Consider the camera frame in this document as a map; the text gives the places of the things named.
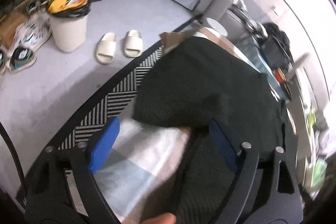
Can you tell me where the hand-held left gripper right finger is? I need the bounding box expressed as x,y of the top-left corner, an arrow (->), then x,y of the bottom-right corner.
209,119 -> 302,224

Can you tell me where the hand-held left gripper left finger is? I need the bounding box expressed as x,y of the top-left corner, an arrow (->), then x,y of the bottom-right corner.
25,116 -> 121,224

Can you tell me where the dark knitted sweater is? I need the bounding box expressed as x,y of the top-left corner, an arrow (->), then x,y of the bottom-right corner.
133,36 -> 298,224

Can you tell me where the checked blanket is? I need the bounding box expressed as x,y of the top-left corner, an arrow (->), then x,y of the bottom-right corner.
66,27 -> 292,224

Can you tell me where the black white striped rug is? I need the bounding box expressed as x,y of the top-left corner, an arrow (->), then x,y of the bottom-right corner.
16,15 -> 204,203

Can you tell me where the small orange container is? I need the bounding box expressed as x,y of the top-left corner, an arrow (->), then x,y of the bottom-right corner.
274,69 -> 289,83

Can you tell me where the cream slipper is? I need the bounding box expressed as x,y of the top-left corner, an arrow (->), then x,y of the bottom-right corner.
123,30 -> 143,58
96,32 -> 117,65

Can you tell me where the green packet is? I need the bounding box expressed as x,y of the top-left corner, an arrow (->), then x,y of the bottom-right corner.
307,106 -> 328,188

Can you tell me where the grey flat panel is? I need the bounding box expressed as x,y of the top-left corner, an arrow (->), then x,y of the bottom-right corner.
289,52 -> 310,75

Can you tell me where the brown cardboard piece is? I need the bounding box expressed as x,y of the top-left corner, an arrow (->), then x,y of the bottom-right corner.
160,31 -> 195,56

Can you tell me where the black bag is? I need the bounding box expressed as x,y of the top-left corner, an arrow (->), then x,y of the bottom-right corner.
259,23 -> 293,69

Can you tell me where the white trash bin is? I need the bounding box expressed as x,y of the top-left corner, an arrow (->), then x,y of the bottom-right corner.
47,2 -> 91,53

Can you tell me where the white round container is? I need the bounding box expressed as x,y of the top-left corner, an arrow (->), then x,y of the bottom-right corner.
206,18 -> 227,37

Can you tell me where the dark teal sneaker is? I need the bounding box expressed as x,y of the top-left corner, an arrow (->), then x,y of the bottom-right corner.
9,47 -> 37,73

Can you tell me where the white sneaker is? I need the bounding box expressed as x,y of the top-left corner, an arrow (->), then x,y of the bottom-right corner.
8,15 -> 51,54

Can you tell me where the black cable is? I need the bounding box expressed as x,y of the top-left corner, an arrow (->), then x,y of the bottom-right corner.
0,122 -> 29,198

